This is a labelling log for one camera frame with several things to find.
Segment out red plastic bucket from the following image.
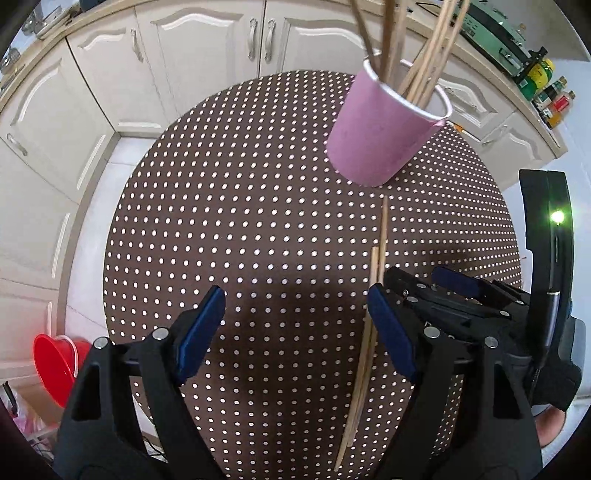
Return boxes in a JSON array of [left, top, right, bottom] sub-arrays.
[[32, 334, 91, 408]]

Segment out orange seasoning bottle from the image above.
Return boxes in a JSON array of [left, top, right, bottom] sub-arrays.
[[533, 76, 576, 130]]

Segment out green yellow oil bottle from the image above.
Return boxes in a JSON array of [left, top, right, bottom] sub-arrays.
[[519, 58, 555, 101]]

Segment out pink cylindrical utensil holder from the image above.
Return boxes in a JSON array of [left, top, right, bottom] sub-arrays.
[[327, 60, 454, 187]]

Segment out green electric grill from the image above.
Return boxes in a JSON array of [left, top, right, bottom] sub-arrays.
[[461, 1, 547, 79]]

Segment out brown polka dot tablecloth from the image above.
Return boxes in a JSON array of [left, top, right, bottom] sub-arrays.
[[103, 71, 522, 479]]

